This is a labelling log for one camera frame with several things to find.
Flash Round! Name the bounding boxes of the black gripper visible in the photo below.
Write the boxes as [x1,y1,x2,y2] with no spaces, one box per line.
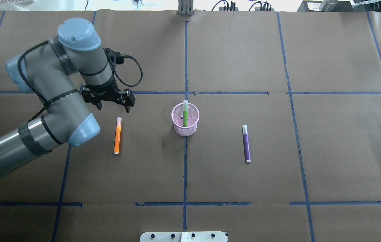
[80,85,136,113]

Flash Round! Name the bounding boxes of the orange marker pen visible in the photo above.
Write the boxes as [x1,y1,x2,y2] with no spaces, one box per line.
[113,117,122,155]

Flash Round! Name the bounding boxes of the green marker pen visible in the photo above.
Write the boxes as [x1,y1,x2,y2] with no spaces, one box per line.
[182,99,189,127]

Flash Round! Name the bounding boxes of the purple marker pen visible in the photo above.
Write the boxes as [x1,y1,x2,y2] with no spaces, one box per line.
[242,124,251,163]

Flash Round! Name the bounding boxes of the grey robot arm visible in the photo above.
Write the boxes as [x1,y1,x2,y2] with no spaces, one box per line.
[0,18,136,179]

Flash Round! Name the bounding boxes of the pink mesh pen holder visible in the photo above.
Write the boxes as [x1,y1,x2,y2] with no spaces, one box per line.
[171,102,200,137]

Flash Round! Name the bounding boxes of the black box with label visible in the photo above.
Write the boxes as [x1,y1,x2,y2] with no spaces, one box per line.
[297,0,353,12]

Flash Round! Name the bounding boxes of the silver metal cylinder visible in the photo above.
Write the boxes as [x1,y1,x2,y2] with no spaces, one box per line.
[318,0,338,12]

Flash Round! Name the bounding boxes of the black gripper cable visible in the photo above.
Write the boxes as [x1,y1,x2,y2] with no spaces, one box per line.
[105,48,143,88]

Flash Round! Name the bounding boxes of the aluminium frame post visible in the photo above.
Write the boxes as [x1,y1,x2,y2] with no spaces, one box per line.
[178,0,194,16]

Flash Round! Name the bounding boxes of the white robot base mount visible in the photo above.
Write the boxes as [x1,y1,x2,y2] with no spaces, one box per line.
[139,231,229,242]

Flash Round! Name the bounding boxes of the black cable connectors left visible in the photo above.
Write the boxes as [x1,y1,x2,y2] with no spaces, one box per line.
[211,0,239,12]

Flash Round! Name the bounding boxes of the black cable connectors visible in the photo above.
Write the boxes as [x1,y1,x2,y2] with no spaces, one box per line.
[248,0,274,12]
[211,0,239,12]

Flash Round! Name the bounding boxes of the black cable connectors right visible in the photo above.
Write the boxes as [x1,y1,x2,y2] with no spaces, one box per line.
[248,0,274,12]

